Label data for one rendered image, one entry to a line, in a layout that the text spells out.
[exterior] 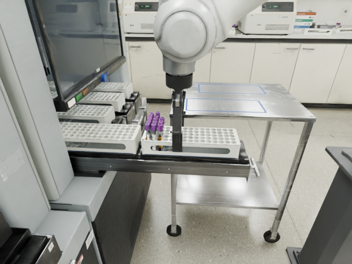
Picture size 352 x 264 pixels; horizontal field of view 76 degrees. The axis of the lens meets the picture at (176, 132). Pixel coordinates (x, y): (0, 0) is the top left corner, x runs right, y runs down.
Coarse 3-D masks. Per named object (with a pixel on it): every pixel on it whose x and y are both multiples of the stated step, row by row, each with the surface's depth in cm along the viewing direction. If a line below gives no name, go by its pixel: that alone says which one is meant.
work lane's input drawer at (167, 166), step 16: (240, 144) 75; (80, 160) 71; (96, 160) 71; (112, 160) 70; (128, 160) 70; (144, 160) 69; (160, 160) 69; (176, 160) 70; (192, 160) 69; (208, 160) 69; (224, 160) 68; (240, 160) 68; (224, 176) 70; (240, 176) 70; (256, 176) 72
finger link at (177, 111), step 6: (174, 102) 59; (180, 102) 59; (174, 108) 60; (180, 108) 60; (174, 114) 60; (180, 114) 60; (174, 120) 61; (180, 120) 60; (174, 126) 61; (180, 126) 61; (180, 132) 61
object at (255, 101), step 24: (192, 96) 113; (216, 96) 113; (240, 96) 113; (264, 96) 113; (288, 96) 113; (288, 120) 93; (312, 120) 92; (264, 144) 148; (192, 192) 130; (216, 192) 130; (240, 192) 130; (264, 192) 130; (288, 192) 112
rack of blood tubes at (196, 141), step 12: (144, 132) 72; (168, 132) 72; (192, 132) 74; (204, 132) 73; (216, 132) 72; (228, 132) 72; (144, 144) 68; (156, 144) 68; (168, 144) 68; (192, 144) 67; (204, 144) 67; (216, 144) 66; (228, 144) 66; (204, 156) 69; (216, 156) 69; (228, 156) 68
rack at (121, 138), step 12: (72, 132) 73; (84, 132) 73; (96, 132) 72; (108, 132) 74; (120, 132) 74; (132, 132) 74; (72, 144) 73; (84, 144) 74; (96, 144) 77; (108, 144) 77; (120, 144) 77; (132, 144) 69
